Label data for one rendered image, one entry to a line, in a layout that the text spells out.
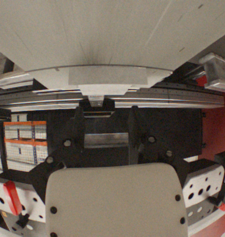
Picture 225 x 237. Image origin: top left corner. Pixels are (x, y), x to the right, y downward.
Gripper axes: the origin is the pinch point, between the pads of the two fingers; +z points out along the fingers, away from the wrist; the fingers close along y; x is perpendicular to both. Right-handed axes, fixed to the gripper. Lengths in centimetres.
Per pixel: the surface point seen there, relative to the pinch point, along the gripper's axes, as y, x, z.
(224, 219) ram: 43, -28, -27
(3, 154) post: -96, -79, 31
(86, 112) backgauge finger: -4.8, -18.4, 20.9
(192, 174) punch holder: 17.7, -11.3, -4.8
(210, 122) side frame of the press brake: 84, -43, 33
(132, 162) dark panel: 19, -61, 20
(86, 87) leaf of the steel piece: -2.8, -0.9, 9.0
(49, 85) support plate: -8.7, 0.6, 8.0
